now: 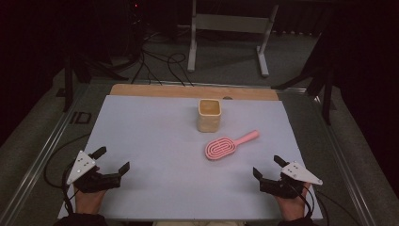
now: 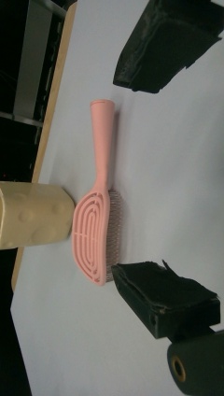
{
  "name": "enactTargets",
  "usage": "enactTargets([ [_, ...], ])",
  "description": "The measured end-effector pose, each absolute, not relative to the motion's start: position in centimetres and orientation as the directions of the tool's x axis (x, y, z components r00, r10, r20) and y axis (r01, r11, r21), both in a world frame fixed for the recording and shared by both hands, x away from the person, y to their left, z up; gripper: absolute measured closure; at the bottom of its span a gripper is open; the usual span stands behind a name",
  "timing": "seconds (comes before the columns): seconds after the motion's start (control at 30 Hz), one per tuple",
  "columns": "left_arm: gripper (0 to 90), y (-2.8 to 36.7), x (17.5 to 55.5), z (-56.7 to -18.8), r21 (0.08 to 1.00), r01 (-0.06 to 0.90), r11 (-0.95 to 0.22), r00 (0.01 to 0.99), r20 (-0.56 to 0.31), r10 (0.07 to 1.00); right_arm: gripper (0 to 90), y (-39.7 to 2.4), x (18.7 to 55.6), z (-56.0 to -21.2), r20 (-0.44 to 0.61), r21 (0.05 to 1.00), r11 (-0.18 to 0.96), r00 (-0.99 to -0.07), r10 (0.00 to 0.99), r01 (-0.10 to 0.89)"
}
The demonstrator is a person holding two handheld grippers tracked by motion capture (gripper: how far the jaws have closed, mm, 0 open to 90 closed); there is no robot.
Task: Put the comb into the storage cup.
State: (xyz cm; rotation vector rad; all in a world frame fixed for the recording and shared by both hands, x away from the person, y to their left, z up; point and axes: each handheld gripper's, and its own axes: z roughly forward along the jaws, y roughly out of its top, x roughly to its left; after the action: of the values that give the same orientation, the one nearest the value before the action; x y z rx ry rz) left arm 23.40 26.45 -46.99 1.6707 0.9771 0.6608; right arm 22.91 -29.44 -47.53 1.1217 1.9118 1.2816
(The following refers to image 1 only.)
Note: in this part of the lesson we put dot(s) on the white metal stand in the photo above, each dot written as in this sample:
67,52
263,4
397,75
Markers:
232,24

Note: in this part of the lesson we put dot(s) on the person's left hand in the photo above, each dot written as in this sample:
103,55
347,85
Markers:
87,202

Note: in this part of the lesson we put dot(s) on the black tripod stand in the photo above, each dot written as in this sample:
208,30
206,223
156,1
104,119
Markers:
327,94
68,81

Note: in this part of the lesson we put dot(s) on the person's right hand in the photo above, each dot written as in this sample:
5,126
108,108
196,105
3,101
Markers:
295,208

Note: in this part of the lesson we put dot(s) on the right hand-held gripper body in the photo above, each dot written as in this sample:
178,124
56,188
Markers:
298,172

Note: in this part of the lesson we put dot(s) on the cream square cup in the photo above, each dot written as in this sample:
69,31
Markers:
208,124

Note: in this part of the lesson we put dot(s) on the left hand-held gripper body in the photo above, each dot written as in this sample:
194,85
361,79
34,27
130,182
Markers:
80,166

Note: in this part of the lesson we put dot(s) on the black curtain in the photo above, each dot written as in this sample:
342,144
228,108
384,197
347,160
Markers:
298,19

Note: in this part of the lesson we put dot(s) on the pink hairbrush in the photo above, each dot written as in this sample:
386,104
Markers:
218,147

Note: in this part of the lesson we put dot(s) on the aluminium floor rail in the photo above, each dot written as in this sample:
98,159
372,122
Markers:
345,175
37,160

